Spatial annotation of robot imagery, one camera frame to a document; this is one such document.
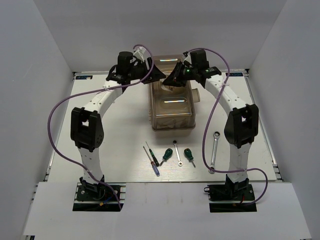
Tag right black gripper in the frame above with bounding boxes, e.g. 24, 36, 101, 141
162, 61, 197, 88

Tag beige plastic toolbox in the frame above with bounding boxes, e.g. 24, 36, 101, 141
147, 53, 202, 138

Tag green stubby screwdriver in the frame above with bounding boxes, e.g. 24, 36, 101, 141
159, 148, 173, 166
183, 148, 196, 168

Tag black green precision screwdriver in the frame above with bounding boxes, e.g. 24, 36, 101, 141
145, 141, 160, 167

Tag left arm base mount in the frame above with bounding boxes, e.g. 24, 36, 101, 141
72, 183, 126, 212

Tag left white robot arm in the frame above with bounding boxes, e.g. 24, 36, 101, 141
70, 50, 165, 200

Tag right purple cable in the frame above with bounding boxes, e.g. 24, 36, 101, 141
186, 48, 269, 206

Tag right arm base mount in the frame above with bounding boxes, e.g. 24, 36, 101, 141
203, 184, 257, 213

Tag purple cable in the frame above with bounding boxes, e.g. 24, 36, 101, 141
47, 44, 155, 210
186, 48, 269, 206

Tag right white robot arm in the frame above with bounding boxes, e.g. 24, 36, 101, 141
163, 48, 259, 200

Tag small silver ratchet wrench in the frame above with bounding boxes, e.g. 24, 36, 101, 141
173, 140, 183, 167

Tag red blue handle screwdriver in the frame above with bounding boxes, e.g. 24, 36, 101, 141
143, 146, 160, 177

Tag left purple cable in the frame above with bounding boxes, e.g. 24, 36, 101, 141
47, 44, 155, 210

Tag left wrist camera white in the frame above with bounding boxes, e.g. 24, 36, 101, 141
133, 46, 146, 62

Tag large silver ratchet wrench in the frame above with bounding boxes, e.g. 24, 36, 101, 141
208, 131, 221, 175

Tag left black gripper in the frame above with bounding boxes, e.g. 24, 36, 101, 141
127, 56, 166, 84

